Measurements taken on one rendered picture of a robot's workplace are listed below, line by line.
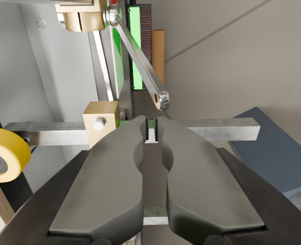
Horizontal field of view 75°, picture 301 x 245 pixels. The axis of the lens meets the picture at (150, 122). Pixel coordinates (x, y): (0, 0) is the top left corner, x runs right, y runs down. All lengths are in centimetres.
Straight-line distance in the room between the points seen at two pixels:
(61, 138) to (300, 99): 144
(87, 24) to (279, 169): 96
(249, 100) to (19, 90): 122
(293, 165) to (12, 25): 108
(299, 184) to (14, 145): 95
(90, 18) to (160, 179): 147
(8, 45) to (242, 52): 108
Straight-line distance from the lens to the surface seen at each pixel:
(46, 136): 37
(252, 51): 129
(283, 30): 134
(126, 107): 47
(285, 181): 102
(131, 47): 17
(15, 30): 54
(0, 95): 47
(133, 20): 42
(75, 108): 59
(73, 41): 54
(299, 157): 109
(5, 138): 34
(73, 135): 36
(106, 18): 27
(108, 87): 45
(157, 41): 106
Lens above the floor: 112
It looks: 60 degrees down
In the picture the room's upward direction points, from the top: 177 degrees clockwise
